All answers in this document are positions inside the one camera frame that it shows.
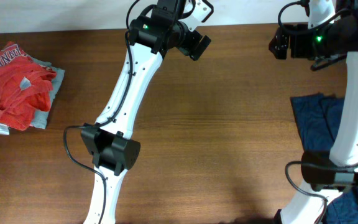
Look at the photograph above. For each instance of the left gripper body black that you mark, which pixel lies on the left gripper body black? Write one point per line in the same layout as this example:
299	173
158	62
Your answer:
189	42

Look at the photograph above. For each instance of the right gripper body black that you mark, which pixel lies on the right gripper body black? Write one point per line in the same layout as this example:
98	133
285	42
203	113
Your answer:
302	40

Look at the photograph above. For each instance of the orange-red t-shirt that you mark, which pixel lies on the orange-red t-shirt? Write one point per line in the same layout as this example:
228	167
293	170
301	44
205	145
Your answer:
24	87

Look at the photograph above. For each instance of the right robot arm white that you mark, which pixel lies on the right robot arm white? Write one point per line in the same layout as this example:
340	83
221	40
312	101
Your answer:
330	35

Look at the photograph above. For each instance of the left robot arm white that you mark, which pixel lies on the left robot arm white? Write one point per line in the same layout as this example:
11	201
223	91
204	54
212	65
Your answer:
159	28

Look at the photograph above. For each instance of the navy blue garment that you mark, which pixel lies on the navy blue garment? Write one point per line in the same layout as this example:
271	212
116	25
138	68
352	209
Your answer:
318	118

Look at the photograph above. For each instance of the folded light blue t-shirt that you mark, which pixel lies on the folded light blue t-shirt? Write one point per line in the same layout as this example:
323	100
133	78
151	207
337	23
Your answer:
40	119

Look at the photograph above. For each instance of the folded red printed t-shirt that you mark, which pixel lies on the folded red printed t-shirt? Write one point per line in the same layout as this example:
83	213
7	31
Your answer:
5	128

